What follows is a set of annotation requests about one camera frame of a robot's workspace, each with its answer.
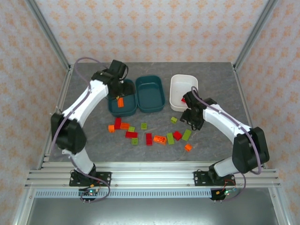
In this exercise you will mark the grey metal lower panel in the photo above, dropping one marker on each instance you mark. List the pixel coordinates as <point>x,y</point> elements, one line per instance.
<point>152,211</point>

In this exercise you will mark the long green lego brick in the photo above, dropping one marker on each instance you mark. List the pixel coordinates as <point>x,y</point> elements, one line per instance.
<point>186,135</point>
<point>170,138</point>

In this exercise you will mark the small orange lego brick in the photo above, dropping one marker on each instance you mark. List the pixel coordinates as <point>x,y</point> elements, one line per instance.
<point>111,128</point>
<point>188,147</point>

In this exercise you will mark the long orange lego brick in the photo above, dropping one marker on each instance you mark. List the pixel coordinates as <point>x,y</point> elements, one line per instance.
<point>160,139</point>

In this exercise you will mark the aluminium base rail bed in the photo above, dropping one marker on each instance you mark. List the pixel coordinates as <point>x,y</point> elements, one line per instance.
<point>152,173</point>

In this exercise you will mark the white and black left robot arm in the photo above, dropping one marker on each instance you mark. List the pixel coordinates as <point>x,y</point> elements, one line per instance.
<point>79,105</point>

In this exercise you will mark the aluminium frame post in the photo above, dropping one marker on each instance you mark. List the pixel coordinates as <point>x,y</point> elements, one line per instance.
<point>50,35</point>
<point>254,35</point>

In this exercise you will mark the white plastic container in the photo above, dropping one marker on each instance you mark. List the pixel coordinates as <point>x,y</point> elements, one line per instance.
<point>180,86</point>

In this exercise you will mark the aluminium table side rail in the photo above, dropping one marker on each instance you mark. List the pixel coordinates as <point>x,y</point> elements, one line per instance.
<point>242,93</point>
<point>63,93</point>

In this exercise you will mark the aluminium lower frame leg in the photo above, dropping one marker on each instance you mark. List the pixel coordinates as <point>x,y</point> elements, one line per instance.
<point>279,206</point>
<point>23,208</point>

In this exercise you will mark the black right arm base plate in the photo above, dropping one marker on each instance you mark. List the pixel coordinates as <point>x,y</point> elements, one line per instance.
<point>199,179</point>

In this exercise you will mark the long red lego brick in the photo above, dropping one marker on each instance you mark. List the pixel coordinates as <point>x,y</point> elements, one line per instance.
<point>148,139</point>
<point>117,123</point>
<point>131,134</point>

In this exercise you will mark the teal plastic container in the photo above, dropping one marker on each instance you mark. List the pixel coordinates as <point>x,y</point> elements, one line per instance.
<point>117,111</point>
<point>150,93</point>

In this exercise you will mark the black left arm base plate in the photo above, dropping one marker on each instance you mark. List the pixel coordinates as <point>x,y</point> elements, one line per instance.
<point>105,178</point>

